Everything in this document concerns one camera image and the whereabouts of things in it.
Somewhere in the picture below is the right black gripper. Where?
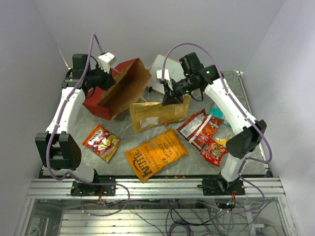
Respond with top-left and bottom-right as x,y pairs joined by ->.
161,75 -> 199,106

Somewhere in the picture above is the brown gold snack bag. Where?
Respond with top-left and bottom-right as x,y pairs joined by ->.
129,95 -> 190,133

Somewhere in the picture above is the red brown paper bag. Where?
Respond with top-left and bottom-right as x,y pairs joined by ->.
83,58 -> 152,120

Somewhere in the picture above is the red Doritos chips bag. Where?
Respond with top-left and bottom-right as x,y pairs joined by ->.
176,109 -> 223,152

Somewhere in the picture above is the teal snack pouch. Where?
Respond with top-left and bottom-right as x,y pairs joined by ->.
210,102 -> 230,126

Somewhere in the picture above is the orange Kettle chips bag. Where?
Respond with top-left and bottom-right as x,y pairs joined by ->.
125,128 -> 189,182

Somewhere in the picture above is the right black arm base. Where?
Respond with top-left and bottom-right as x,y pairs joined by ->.
197,177 -> 245,196

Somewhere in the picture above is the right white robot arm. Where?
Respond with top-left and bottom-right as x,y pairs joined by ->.
156,52 -> 267,195

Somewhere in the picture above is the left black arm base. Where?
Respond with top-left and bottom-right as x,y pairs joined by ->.
70,181 -> 116,197

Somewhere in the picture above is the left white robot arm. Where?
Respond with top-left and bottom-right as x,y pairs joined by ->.
35,52 -> 116,195

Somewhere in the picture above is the colourful candy bag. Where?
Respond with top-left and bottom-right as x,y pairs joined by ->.
82,124 -> 121,163

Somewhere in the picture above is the small red snack bag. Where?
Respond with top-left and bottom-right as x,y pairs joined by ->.
200,139 -> 228,167

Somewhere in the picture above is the small whiteboard with writing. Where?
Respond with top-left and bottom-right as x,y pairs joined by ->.
147,54 -> 184,94

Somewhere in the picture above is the yellow snack bar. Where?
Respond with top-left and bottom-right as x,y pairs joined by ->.
215,137 -> 230,147

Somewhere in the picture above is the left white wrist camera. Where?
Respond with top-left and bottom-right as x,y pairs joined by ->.
97,52 -> 116,73

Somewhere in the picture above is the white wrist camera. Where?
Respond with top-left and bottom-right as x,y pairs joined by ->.
97,52 -> 116,73
156,69 -> 176,84

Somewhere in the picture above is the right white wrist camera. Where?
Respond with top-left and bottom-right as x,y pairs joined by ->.
156,69 -> 176,84

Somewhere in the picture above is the aluminium frame rail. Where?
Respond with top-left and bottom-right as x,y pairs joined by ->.
27,177 -> 285,200

